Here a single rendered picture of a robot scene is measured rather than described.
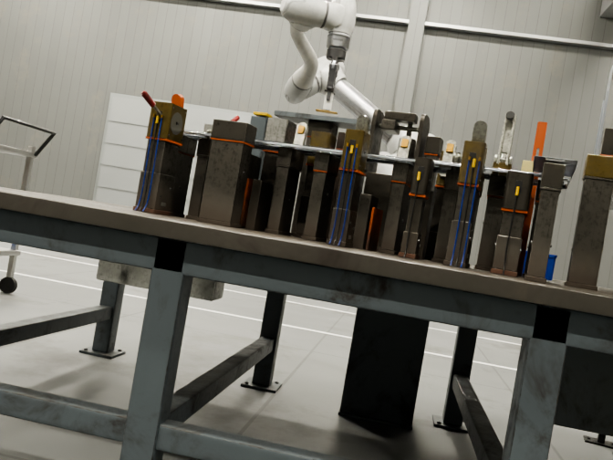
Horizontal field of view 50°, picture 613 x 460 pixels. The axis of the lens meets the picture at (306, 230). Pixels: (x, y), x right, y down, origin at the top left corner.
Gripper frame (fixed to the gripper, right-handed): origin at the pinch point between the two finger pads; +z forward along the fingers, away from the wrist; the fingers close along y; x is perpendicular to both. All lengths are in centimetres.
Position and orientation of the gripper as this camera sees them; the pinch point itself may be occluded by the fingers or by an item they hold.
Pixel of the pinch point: (327, 101)
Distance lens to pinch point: 261.5
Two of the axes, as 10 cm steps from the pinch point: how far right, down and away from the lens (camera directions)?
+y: -0.7, -0.1, -10.0
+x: 9.8, 1.7, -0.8
